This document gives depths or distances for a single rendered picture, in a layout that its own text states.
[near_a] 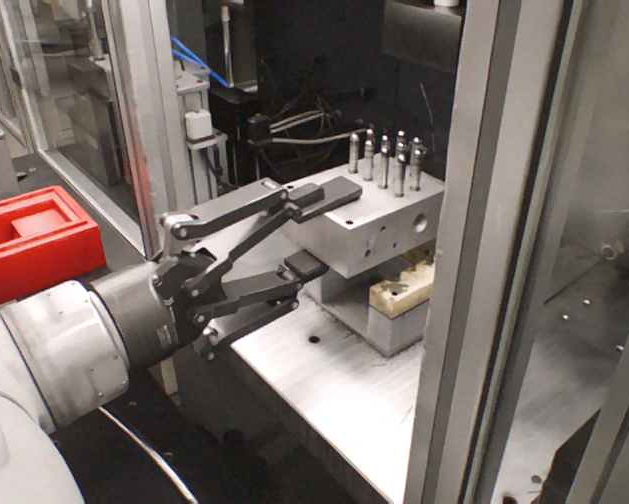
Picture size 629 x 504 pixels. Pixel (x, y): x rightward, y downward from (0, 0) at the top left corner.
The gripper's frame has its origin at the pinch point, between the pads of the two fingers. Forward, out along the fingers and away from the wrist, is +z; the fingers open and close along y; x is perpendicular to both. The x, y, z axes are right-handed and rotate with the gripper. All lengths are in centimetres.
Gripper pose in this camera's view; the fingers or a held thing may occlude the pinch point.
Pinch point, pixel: (325, 225)
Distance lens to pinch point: 53.1
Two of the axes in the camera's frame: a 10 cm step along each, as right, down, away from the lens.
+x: -6.2, -4.3, 6.6
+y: -0.6, -8.1, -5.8
